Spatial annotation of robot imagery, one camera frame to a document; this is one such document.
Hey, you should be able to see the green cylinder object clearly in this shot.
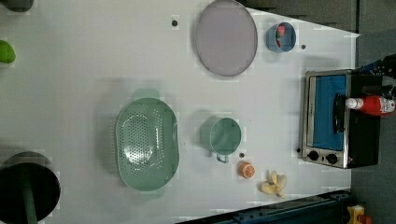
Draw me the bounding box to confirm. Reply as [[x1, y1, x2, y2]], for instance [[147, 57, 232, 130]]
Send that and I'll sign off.
[[0, 40, 16, 63]]

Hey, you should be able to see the green colander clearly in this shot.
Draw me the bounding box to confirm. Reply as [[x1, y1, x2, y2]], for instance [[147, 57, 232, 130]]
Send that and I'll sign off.
[[115, 89, 179, 200]]

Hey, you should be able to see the green cup with handle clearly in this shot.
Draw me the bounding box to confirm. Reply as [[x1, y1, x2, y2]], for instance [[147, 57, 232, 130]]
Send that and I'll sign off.
[[200, 117, 242, 163]]

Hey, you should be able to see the blue metal frame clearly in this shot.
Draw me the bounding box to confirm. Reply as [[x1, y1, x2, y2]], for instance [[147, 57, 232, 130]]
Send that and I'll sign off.
[[179, 190, 357, 224]]

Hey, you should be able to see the round grey plate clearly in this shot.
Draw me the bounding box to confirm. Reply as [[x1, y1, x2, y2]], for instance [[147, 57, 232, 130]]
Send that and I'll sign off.
[[195, 0, 258, 77]]

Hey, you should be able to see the peeled banana toy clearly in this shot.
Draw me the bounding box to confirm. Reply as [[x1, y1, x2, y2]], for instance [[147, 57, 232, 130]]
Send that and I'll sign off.
[[260, 172, 287, 199]]

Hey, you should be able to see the black cylinder post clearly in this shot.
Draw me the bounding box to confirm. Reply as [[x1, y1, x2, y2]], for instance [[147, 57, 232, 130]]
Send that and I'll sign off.
[[1, 0, 35, 12]]

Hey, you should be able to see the dark round robot base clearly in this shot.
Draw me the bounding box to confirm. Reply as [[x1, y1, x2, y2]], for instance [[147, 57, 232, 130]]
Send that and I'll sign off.
[[0, 151, 61, 224]]

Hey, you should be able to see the black toaster oven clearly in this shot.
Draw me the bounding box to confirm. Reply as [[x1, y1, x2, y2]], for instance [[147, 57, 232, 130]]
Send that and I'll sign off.
[[298, 70, 382, 169]]

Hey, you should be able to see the blue bowl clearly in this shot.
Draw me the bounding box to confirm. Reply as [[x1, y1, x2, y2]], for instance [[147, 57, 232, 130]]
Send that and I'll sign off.
[[266, 22, 297, 53]]

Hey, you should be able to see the red ketchup bottle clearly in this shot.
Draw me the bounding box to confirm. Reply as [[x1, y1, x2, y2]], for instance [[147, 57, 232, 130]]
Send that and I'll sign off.
[[346, 95, 395, 117]]

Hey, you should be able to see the pink strawberry toy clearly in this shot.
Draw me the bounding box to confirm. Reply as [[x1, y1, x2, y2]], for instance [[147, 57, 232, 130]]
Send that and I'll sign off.
[[276, 25, 286, 38]]

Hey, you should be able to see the orange slice toy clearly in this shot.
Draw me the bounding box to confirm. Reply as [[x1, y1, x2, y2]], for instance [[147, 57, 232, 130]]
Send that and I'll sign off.
[[238, 161, 255, 179]]

